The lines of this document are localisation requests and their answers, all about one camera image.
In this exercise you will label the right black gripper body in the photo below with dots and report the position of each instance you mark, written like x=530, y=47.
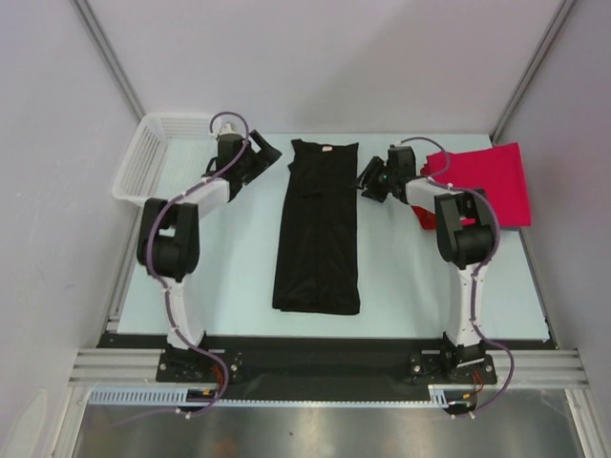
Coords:
x=375, y=176

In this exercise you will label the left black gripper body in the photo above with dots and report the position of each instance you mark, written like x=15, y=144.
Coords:
x=247, y=159

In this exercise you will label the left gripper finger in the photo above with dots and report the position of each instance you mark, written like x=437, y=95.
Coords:
x=260, y=141
x=257, y=163

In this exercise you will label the black t shirt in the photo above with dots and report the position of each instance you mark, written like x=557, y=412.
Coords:
x=317, y=268

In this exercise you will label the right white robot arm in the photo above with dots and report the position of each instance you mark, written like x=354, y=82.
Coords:
x=466, y=231

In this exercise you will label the red folded t shirt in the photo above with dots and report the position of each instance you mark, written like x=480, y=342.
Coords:
x=426, y=219

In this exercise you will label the white plastic basket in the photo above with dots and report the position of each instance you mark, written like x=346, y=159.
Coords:
x=167, y=154

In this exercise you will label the pink folded t shirt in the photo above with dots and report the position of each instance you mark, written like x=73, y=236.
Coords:
x=498, y=171

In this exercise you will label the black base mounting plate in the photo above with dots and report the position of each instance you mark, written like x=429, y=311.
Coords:
x=259, y=369

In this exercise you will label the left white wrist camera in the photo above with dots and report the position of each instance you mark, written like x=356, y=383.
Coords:
x=224, y=128

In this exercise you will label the left aluminium frame post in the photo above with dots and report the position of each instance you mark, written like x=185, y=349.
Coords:
x=107, y=53

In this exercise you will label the aluminium frame post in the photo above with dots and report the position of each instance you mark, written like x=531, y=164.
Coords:
x=107, y=53
x=544, y=47

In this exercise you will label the right aluminium frame post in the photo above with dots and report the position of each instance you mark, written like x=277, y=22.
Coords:
x=544, y=47

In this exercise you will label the aluminium front rail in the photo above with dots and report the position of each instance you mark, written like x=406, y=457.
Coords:
x=124, y=366

